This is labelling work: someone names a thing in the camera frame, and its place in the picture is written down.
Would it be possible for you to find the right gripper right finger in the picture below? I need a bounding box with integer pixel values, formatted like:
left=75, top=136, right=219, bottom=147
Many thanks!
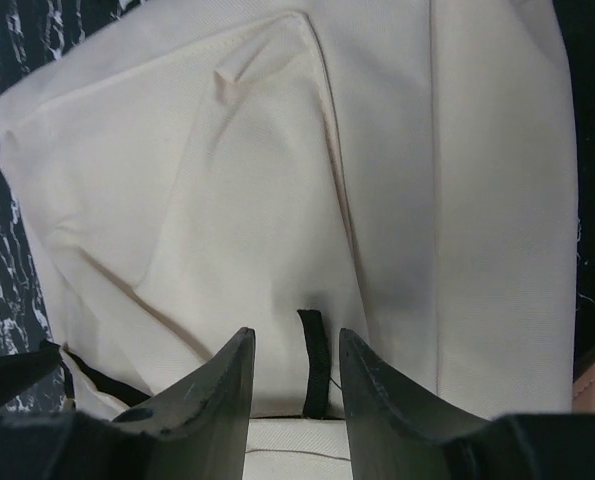
left=339, top=329, right=595, bottom=479

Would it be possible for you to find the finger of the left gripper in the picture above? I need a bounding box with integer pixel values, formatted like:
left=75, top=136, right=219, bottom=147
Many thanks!
left=0, top=342, right=65, bottom=413

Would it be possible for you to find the cream canvas student bag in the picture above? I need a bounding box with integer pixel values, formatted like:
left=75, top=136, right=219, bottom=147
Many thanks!
left=0, top=1, right=578, bottom=479

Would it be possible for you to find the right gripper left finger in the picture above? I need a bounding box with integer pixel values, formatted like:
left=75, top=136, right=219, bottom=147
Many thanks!
left=0, top=328, right=255, bottom=479

